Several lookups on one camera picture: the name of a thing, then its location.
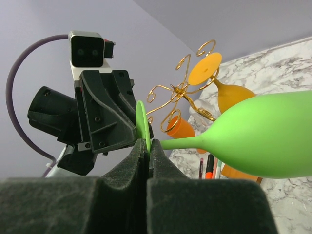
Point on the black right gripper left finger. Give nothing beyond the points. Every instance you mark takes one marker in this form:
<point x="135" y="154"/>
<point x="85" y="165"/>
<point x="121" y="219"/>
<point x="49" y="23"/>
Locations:
<point x="112" y="204"/>

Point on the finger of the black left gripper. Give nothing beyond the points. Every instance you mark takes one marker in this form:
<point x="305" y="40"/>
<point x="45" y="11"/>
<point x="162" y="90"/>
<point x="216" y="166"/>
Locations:
<point x="114" y="122"/>
<point x="128" y="105"/>

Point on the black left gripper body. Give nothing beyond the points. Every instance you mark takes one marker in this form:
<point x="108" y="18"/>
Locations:
<point x="97" y="102"/>

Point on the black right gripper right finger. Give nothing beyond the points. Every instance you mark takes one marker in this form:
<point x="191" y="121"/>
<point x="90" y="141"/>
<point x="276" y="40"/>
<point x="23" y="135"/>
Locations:
<point x="180" y="205"/>

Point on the green plastic wine glass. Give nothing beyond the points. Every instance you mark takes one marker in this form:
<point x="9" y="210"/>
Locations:
<point x="267" y="136"/>

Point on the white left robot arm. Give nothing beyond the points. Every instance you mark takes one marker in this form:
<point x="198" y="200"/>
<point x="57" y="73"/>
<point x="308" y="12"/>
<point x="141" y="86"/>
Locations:
<point x="103" y="116"/>

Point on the orange plastic wine glass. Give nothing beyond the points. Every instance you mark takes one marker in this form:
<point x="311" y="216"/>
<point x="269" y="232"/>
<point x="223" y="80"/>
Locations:
<point x="179" y="128"/>

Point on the wooden rack base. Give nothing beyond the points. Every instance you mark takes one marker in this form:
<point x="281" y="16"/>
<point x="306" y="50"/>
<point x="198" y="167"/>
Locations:
<point x="232" y="173"/>

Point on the pink pen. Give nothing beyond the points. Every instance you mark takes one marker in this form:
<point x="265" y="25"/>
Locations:
<point x="201" y="168"/>

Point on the orange highlighter marker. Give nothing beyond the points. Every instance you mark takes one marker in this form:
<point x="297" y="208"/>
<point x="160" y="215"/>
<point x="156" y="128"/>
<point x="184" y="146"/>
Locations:
<point x="209" y="167"/>

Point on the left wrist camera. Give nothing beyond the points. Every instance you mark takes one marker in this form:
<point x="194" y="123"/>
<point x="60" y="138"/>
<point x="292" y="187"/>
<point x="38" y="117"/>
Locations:
<point x="89" y="51"/>

